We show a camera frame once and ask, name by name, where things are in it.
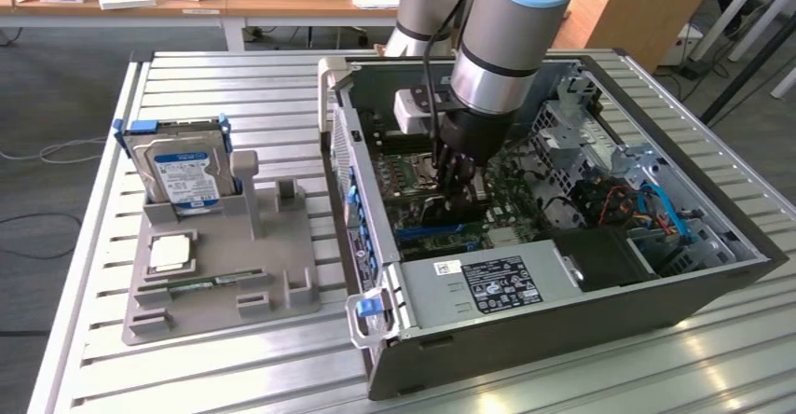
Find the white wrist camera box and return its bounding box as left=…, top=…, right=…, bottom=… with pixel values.
left=392, top=88, right=458, bottom=134

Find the silver CPU chip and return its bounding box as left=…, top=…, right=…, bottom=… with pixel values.
left=148, top=236, right=193, bottom=273

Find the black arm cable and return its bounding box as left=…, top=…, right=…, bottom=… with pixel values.
left=420, top=0, right=474, bottom=154

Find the green RAM stick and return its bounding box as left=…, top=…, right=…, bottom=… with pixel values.
left=166, top=271, right=262, bottom=293

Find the silver hard disk blue label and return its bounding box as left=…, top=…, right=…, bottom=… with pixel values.
left=121, top=124, right=224, bottom=210

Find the white floor cable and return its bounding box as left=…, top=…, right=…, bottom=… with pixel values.
left=0, top=136, right=112, bottom=163

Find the metal CPU socket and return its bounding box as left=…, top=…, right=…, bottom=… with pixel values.
left=402, top=154, right=449, bottom=191

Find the grey plastic parts rack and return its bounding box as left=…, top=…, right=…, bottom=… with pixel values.
left=121, top=149, right=324, bottom=346

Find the light blue SATA wire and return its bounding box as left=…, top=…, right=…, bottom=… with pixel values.
left=637, top=183, right=696, bottom=247

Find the hard drive with blue caddy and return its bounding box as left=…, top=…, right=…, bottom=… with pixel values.
left=110, top=114, right=232, bottom=200

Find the black open PC case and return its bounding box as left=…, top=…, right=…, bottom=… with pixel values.
left=314, top=54, right=790, bottom=402

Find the green motherboard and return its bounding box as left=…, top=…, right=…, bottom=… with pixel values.
left=365, top=124, right=561, bottom=264

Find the wooden cabinet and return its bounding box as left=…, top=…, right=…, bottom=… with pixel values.
left=552, top=0, right=726, bottom=73

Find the silver metal disk bay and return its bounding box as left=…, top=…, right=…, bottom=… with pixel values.
left=528, top=99, right=626, bottom=186

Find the red black wire bundle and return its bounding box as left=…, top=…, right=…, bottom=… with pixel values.
left=570, top=178, right=636, bottom=228

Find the grey power supply unit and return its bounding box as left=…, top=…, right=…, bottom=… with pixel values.
left=397, top=239, right=582, bottom=330

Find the white table frame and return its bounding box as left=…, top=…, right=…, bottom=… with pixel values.
left=686, top=0, right=796, bottom=101

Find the blue expansion slot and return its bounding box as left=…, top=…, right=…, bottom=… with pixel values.
left=396, top=225, right=468, bottom=243

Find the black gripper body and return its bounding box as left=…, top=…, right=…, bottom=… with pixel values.
left=433, top=107, right=516, bottom=163

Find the black graphics card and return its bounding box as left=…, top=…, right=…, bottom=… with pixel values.
left=416, top=193, right=493, bottom=229

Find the white floor device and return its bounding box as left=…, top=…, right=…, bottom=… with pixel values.
left=657, top=22, right=705, bottom=68

